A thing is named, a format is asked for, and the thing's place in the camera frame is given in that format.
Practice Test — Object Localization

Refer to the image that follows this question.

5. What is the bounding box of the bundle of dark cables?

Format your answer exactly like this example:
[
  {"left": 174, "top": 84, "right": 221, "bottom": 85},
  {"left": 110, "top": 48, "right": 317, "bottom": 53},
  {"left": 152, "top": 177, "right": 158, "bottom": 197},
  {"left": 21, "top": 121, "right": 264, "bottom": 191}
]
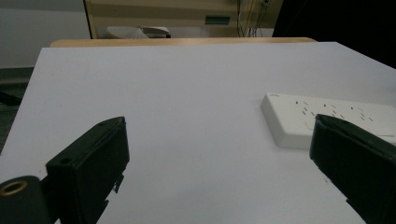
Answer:
[{"left": 235, "top": 0, "right": 271, "bottom": 38}]

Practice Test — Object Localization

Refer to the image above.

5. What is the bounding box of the white power strip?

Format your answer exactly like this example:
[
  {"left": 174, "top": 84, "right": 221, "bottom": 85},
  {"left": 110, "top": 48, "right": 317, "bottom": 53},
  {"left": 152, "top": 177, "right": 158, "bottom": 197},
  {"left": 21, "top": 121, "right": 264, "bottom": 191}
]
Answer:
[{"left": 260, "top": 91, "right": 396, "bottom": 150}]

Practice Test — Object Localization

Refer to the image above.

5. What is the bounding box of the black curtain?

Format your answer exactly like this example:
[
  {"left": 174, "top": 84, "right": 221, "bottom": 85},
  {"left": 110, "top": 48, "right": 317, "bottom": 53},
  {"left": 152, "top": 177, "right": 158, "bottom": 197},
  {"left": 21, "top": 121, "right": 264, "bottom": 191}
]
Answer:
[{"left": 272, "top": 0, "right": 396, "bottom": 69}]

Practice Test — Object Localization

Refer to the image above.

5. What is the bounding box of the grey office chair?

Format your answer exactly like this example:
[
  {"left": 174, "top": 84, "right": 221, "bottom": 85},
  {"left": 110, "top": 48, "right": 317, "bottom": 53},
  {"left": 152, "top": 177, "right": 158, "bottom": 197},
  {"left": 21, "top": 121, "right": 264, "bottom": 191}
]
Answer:
[{"left": 106, "top": 25, "right": 172, "bottom": 39}]

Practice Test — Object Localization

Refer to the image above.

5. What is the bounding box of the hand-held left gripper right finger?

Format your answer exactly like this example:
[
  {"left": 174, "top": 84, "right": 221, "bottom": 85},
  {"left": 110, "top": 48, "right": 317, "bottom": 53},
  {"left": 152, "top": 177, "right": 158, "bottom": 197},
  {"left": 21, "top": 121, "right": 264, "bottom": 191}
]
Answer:
[{"left": 309, "top": 113, "right": 396, "bottom": 224}]

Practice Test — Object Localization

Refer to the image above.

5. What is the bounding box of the beige cabinet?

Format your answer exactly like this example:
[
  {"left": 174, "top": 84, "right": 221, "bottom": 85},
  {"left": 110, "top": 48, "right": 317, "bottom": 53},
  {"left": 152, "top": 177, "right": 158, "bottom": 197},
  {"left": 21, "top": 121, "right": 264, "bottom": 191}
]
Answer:
[{"left": 83, "top": 0, "right": 284, "bottom": 39}]

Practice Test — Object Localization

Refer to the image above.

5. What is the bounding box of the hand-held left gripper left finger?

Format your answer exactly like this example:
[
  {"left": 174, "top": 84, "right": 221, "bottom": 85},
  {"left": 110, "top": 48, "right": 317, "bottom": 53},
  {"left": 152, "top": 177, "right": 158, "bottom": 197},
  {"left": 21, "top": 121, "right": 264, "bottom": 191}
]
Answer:
[{"left": 45, "top": 116, "right": 131, "bottom": 224}]

